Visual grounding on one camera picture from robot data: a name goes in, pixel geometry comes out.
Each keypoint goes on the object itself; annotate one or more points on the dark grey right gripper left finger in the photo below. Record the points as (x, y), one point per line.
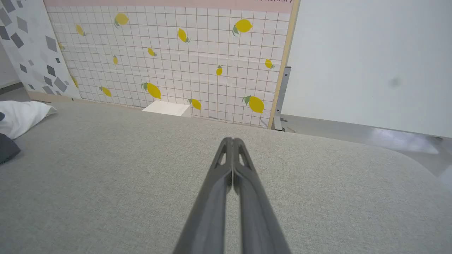
(212, 211)

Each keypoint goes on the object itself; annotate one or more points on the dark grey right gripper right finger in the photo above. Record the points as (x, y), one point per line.
(256, 211)

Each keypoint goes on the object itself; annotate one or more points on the white and black shirt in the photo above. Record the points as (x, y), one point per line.
(21, 116)

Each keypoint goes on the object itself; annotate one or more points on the grey fabric sofa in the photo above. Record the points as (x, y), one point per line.
(106, 176)

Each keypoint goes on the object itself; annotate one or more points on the white rectangular box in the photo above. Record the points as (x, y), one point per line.
(166, 108)

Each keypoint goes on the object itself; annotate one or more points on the grey metal panel support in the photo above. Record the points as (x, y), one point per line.
(284, 88)

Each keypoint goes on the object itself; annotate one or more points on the terrazzo pattern panel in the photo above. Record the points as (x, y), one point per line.
(33, 49)

